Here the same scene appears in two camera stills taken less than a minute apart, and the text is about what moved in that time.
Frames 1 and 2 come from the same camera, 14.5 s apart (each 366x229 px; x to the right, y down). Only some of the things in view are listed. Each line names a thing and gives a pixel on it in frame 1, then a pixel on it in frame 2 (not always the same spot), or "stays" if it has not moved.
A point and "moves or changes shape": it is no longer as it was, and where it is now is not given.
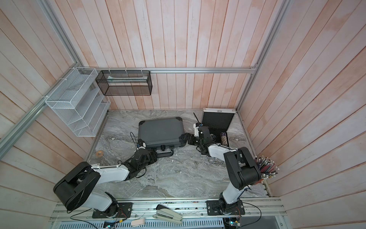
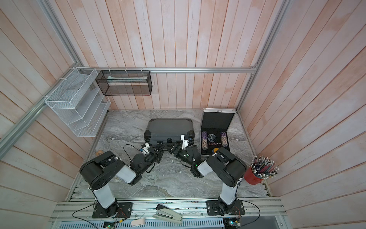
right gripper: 188,135 to 177,147
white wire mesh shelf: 77,99 stays
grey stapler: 167,213 stays
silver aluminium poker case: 218,120 stays
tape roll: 99,153 stays
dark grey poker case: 163,133 moves or changes shape
